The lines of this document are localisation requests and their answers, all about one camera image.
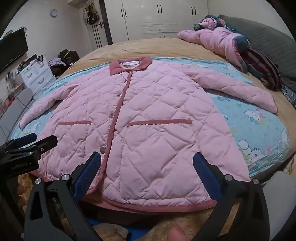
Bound pink quilted jacket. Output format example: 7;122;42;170
19;57;278;212

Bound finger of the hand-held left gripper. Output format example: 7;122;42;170
23;135;58;158
7;133;38;149

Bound bed with tan sheet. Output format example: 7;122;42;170
53;37;296;186

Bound grey chair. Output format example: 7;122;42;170
0;88;33;139

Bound dark striped cloth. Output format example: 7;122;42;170
243;47;281;91

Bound hanging bags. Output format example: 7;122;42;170
84;3;100;25

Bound purple clothes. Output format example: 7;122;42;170
48;58;63;69

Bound dark clothes pile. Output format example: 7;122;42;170
50;64;70;77

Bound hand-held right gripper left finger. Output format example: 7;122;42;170
24;152;102;241

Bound black flat panel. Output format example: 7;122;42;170
23;54;44;67

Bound dark floral pillow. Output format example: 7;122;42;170
281;86;296;103

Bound pink floral quilt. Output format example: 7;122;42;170
177;15;251;72

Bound black bag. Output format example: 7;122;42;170
58;49;79;64

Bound blue cartoon printed blanket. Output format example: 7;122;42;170
10;56;290;179

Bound person's right hand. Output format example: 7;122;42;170
166;227;192;241

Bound white wardrobe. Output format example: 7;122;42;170
105;0;208;43

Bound black television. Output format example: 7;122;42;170
0;30;29;72

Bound grey quilted headboard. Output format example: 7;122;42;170
218;14;296;81

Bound white drawer cabinet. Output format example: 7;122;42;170
18;58;57;95

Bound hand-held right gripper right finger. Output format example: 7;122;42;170
192;152;270;241

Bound white door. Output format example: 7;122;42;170
85;0;114;51

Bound brown fuzzy blanket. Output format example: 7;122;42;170
14;171;222;241

